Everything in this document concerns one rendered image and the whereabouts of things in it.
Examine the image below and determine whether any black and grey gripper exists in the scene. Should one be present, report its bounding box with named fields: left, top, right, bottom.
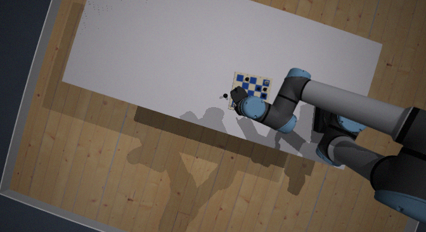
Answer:
left=230, top=86, right=248, bottom=116

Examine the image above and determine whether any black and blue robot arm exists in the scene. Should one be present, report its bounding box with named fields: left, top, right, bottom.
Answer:
left=239, top=68, right=426, bottom=224

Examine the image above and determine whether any blue and cream chessboard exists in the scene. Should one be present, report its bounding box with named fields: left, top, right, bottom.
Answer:
left=228, top=72, right=273, bottom=110

